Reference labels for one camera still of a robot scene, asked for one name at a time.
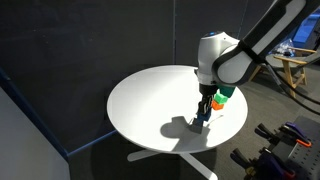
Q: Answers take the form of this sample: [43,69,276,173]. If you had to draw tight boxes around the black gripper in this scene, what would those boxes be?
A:
[198,83,218,116]

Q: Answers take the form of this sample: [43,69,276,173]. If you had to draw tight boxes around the blue block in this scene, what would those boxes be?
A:
[195,109,213,124]

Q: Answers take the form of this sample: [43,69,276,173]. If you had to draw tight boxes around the orange red block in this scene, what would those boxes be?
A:
[211,100,225,111]

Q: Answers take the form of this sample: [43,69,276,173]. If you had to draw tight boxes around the green block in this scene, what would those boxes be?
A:
[217,85,236,98]
[213,93,230,105]

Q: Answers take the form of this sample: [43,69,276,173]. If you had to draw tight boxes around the dark block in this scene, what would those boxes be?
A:
[189,120,205,135]

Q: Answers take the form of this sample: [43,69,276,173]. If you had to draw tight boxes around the white table base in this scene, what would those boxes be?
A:
[126,148,219,180]

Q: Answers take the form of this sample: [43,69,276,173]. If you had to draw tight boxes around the wooden chair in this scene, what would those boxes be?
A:
[249,46,318,99]

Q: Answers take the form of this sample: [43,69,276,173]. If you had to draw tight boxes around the clear plastic bag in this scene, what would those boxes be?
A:
[272,39,296,57]

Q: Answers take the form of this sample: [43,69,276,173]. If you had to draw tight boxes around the black pegboard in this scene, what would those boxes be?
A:
[273,114,320,180]

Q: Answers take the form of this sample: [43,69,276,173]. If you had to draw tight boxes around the blue bin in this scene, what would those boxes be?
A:
[292,9,320,44]

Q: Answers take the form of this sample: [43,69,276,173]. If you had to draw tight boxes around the grey partition panel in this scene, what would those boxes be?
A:
[0,87,71,180]

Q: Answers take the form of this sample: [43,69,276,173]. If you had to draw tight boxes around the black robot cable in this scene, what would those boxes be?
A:
[264,61,320,117]

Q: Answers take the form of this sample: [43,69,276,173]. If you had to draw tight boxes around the blue partition frame strip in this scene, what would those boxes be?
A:
[0,68,118,158]

